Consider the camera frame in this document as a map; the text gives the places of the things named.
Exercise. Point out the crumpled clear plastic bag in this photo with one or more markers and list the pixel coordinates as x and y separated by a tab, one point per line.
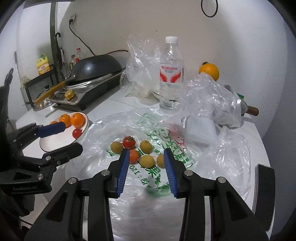
208	99
141	67

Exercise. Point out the gold round knob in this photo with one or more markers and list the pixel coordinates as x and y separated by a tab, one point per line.
69	95

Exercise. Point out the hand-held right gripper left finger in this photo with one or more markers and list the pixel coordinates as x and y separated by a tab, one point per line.
122	171

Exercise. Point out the red tomato with green stem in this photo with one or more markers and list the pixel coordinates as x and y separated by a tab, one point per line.
128	142

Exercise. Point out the white wall socket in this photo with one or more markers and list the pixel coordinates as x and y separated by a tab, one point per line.
72	19

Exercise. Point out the induction cooker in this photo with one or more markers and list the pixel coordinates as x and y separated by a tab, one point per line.
97	90

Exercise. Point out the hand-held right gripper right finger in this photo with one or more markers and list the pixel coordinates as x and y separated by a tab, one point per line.
170	171

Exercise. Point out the small red tomato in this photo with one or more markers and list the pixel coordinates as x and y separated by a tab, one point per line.
134	156
77	133

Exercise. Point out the person's left forearm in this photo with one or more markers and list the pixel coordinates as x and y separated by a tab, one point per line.
16	204

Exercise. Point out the red label sauce bottle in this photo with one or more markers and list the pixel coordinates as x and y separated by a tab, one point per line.
78	55

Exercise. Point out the black vertical pipe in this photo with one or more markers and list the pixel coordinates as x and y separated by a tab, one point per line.
55	39

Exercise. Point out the large orange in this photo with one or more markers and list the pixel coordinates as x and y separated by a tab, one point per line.
209	71

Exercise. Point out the black kitchen rack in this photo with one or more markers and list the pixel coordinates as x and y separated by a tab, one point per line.
29	83

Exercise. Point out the yellow green sponge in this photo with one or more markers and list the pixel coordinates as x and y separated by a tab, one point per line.
241	96

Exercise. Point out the yellow detergent bottle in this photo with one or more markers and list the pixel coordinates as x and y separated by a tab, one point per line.
42	66

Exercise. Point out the printed plastic bag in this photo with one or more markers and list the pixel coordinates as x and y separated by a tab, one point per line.
99	139

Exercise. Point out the clear water bottle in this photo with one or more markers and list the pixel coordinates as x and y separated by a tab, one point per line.
171	69

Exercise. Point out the longan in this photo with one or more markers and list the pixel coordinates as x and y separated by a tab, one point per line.
160	160
147	161
146	147
116	147

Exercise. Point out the white plate with dark rim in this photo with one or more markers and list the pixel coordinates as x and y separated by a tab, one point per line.
60	141

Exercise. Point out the black smartphone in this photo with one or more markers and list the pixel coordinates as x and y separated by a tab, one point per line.
263	194

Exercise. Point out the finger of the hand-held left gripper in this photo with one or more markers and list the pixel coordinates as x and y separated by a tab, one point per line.
67	150
50	129

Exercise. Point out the mandarin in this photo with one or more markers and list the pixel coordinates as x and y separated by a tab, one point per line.
53	122
65	119
78	119

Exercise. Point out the grey refrigerator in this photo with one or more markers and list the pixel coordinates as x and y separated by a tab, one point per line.
277	120

